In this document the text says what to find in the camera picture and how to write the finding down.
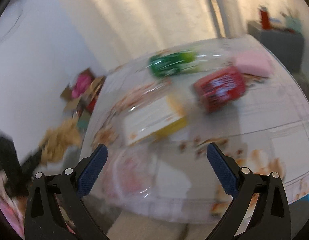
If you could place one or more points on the cream patterned curtain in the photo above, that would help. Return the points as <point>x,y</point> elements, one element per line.
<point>117,31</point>

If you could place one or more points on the brown paper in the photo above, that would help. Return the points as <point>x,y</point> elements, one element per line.
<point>57,140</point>

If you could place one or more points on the red thermos bottle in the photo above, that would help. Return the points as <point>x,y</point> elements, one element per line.
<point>264,18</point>

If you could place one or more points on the red drink can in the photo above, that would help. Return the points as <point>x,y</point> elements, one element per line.
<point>219,88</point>

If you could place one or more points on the pink plush toy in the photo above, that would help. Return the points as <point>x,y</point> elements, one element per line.
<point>82,83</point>

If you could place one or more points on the green plastic bottle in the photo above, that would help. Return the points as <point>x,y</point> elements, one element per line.
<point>185,61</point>

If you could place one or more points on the grey cabinet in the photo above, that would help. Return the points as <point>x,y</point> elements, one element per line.
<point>287,47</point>

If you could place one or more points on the white yellow medicine box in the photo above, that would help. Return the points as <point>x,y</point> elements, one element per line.
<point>155,120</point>

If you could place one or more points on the floral tablecloth table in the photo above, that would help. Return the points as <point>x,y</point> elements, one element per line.
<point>266,130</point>

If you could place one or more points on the clear plastic bag red print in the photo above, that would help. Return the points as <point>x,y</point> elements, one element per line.
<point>129,173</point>

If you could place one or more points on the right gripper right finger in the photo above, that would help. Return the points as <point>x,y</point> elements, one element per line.
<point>271,217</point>

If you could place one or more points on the cardboard box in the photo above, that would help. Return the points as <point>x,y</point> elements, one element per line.
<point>82,94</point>

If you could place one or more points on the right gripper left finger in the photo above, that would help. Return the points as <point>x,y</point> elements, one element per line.
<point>54,207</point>

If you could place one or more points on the teal chopstick holder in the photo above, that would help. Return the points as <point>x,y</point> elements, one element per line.
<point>292,23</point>

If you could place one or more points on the pink mesh sponge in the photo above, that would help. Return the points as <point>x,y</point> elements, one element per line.
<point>252,62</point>

